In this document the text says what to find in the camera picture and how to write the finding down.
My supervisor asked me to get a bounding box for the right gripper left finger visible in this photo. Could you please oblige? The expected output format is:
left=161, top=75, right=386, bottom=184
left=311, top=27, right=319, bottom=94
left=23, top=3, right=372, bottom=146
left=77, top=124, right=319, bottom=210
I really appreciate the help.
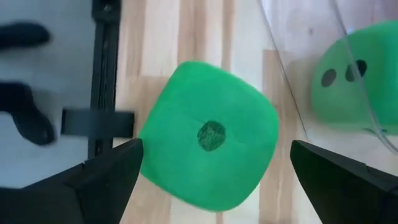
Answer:
left=30, top=138, right=144, bottom=224

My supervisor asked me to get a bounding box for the large clear plastic bin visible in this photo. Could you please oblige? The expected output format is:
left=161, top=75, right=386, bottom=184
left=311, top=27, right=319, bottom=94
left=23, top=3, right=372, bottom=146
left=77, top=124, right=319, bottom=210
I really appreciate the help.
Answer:
left=257, top=0, right=398, bottom=156

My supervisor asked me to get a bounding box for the black clamp bracket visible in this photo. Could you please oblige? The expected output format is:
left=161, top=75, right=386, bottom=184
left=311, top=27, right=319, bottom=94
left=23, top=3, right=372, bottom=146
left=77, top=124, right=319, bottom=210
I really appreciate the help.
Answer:
left=60, top=108, right=135, bottom=139

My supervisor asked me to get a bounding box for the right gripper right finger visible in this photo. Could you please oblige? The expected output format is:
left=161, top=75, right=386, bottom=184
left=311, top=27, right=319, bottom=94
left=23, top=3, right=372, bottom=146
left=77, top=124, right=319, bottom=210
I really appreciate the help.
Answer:
left=290, top=139, right=398, bottom=224

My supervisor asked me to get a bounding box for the green foam die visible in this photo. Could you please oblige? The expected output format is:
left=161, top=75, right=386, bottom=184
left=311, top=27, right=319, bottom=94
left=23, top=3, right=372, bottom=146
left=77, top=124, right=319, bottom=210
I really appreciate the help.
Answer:
left=138, top=60, right=280, bottom=213
left=310, top=20, right=398, bottom=136

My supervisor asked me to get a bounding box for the person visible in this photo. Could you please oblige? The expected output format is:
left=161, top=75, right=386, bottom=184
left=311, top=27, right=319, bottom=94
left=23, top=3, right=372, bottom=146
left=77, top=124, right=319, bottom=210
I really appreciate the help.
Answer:
left=0, top=21, right=57, bottom=146

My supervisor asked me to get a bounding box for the black metal table frame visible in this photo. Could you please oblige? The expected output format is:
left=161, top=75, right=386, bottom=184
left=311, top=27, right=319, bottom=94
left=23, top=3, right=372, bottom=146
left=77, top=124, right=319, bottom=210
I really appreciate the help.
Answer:
left=88, top=0, right=123, bottom=160

